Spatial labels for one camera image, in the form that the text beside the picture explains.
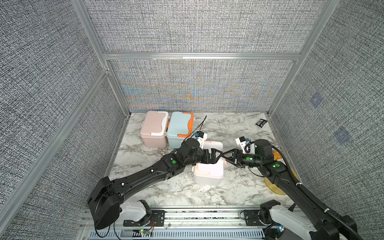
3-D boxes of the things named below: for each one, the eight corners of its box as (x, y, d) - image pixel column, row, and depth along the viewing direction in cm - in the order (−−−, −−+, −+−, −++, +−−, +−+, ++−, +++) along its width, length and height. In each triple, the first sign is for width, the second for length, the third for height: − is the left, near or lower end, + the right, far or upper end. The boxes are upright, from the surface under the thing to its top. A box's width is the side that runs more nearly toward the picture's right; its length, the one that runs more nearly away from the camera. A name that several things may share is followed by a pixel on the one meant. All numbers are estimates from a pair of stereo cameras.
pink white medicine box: (143, 147, 99) (138, 136, 89) (149, 123, 113) (145, 110, 103) (167, 147, 99) (165, 136, 89) (170, 123, 113) (168, 110, 103)
